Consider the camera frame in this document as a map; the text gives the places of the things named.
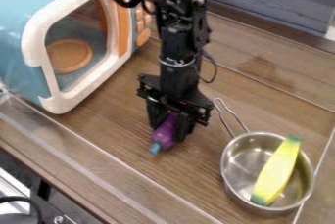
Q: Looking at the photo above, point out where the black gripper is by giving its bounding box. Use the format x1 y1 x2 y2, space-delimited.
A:
139 59 214 143

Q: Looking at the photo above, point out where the purple toy eggplant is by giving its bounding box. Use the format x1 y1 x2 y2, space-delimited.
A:
149 112 179 155

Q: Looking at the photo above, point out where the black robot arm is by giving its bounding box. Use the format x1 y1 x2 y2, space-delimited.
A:
114 0 214 144

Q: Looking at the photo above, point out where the yellow toy banana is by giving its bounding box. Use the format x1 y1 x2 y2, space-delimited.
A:
251 135 302 205

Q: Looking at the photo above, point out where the orange microwave turntable plate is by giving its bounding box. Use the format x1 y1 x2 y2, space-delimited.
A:
47 38 93 74

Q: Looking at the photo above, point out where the blue toy microwave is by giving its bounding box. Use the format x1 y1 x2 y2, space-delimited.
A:
0 0 152 114

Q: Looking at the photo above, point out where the silver pot with wire handle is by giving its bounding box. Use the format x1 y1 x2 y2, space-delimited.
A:
214 98 315 216

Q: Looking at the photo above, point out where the black cable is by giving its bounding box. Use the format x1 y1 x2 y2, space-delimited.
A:
0 195 46 224

